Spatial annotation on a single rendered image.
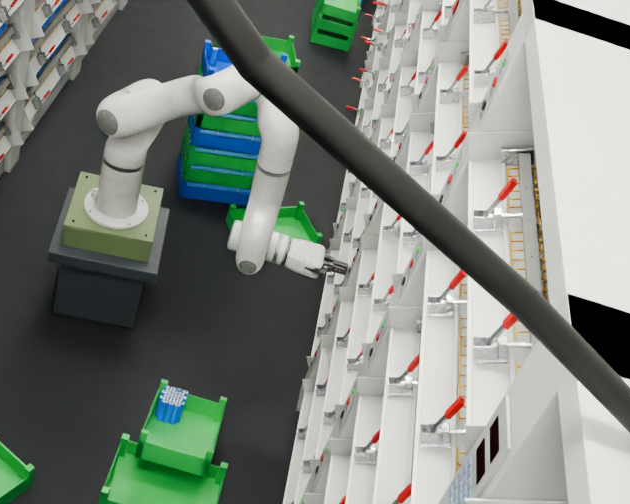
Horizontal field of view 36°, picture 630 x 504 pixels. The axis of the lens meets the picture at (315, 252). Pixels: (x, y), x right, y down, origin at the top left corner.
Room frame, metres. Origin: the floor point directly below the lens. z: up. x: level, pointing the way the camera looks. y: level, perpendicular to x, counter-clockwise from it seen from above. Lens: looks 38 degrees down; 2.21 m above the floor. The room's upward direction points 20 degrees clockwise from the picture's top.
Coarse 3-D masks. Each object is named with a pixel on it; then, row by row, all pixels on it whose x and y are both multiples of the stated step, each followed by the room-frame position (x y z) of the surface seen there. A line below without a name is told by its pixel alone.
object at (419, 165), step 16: (416, 128) 2.03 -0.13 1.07; (432, 128) 2.01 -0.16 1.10; (416, 144) 1.97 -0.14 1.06; (432, 144) 1.85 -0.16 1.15; (416, 160) 1.90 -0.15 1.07; (416, 176) 1.83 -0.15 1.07; (400, 240) 1.59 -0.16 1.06; (416, 240) 1.58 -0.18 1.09; (400, 256) 1.54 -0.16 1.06; (400, 272) 1.49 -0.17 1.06
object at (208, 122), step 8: (200, 120) 2.83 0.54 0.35; (208, 120) 2.84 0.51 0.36; (216, 120) 2.85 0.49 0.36; (224, 120) 2.86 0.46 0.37; (232, 120) 2.87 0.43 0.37; (240, 120) 2.89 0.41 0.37; (208, 128) 2.85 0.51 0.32; (216, 128) 2.86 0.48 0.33; (224, 128) 2.87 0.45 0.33; (232, 128) 2.88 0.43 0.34; (240, 128) 2.89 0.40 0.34; (248, 128) 2.90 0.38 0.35; (256, 128) 2.91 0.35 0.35
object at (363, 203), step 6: (360, 186) 2.60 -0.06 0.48; (366, 186) 2.60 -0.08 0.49; (360, 198) 2.53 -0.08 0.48; (366, 198) 2.53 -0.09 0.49; (360, 204) 2.50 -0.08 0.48; (366, 204) 2.50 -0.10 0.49; (360, 210) 2.46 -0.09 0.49; (366, 210) 2.46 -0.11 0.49; (360, 216) 2.43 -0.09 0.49; (354, 222) 2.40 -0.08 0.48; (360, 222) 2.40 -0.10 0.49; (354, 228) 2.37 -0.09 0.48; (360, 228) 2.37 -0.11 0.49; (354, 234) 2.34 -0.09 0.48; (360, 234) 2.34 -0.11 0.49; (354, 252) 2.25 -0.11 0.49; (348, 258) 2.22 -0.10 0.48
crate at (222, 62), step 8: (208, 40) 3.01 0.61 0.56; (208, 48) 3.00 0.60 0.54; (208, 56) 3.02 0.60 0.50; (216, 56) 3.03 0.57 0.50; (224, 56) 3.04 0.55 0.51; (208, 64) 2.99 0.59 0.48; (216, 64) 3.01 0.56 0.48; (224, 64) 3.03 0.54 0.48; (232, 64) 3.05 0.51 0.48; (208, 72) 2.83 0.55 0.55; (216, 72) 2.95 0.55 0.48
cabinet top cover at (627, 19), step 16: (528, 0) 1.42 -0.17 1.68; (544, 0) 1.41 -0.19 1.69; (560, 0) 1.43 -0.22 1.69; (576, 0) 1.46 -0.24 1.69; (592, 0) 1.48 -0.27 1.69; (608, 0) 1.51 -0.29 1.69; (624, 0) 1.53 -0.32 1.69; (528, 16) 1.37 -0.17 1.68; (544, 16) 1.35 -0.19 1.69; (560, 16) 1.37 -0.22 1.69; (576, 16) 1.39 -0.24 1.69; (592, 16) 1.42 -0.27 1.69; (608, 16) 1.44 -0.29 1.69; (624, 16) 1.46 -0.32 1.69; (592, 32) 1.36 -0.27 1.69; (608, 32) 1.38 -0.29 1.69; (624, 32) 1.40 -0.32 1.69
